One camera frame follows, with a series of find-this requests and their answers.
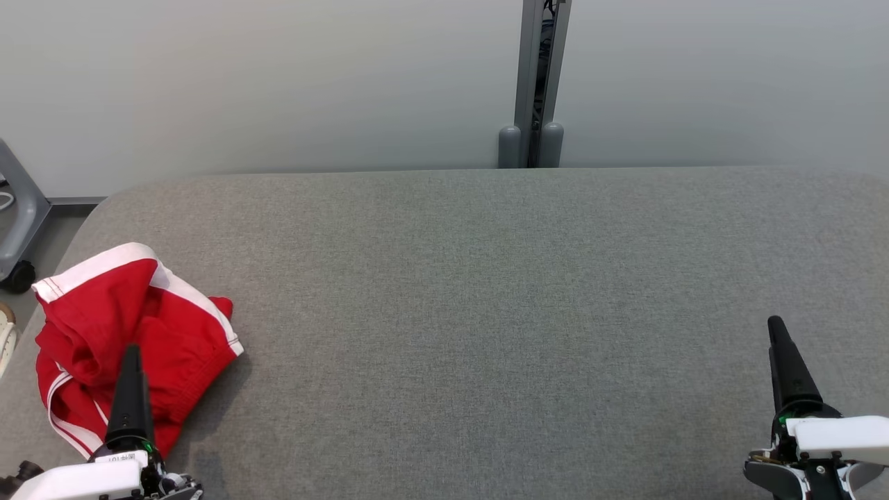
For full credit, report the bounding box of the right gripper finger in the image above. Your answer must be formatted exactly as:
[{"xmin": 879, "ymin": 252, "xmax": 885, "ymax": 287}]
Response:
[{"xmin": 767, "ymin": 316, "xmax": 841, "ymax": 426}]

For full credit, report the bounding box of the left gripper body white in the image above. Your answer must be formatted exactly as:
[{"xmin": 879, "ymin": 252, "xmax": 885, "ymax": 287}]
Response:
[{"xmin": 10, "ymin": 444, "xmax": 203, "ymax": 500}]

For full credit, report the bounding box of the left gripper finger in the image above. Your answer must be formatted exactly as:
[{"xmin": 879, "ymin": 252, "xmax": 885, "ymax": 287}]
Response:
[{"xmin": 104, "ymin": 345, "xmax": 155, "ymax": 452}]

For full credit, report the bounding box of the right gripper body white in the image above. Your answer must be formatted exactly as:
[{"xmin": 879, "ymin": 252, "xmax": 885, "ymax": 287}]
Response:
[{"xmin": 743, "ymin": 413, "xmax": 889, "ymax": 500}]

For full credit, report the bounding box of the red shorts white trim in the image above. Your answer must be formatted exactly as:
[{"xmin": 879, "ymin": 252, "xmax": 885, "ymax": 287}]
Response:
[{"xmin": 31, "ymin": 242, "xmax": 244, "ymax": 459}]

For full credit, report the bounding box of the white perforated slipper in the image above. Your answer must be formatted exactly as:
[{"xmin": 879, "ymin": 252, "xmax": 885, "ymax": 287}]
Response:
[{"xmin": 0, "ymin": 302, "xmax": 19, "ymax": 379}]

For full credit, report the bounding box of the black caster wheel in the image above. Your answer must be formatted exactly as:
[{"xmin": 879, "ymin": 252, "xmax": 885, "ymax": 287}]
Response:
[{"xmin": 0, "ymin": 260, "xmax": 37, "ymax": 294}]

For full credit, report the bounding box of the grey tubular cart leg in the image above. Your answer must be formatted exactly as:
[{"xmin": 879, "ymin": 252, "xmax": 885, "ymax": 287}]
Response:
[{"xmin": 0, "ymin": 137, "xmax": 53, "ymax": 282}]

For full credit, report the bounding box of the grey fabric sofa seat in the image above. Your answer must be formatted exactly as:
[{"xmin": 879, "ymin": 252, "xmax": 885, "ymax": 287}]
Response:
[{"xmin": 0, "ymin": 165, "xmax": 889, "ymax": 500}]

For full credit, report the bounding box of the grey cylinder post foot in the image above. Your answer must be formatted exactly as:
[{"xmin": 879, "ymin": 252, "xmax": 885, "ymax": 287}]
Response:
[
  {"xmin": 497, "ymin": 125, "xmax": 522, "ymax": 169},
  {"xmin": 540, "ymin": 122, "xmax": 565, "ymax": 169}
]

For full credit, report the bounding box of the grey partition post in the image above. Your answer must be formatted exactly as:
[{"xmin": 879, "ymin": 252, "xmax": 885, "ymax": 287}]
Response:
[{"xmin": 514, "ymin": 0, "xmax": 572, "ymax": 169}]

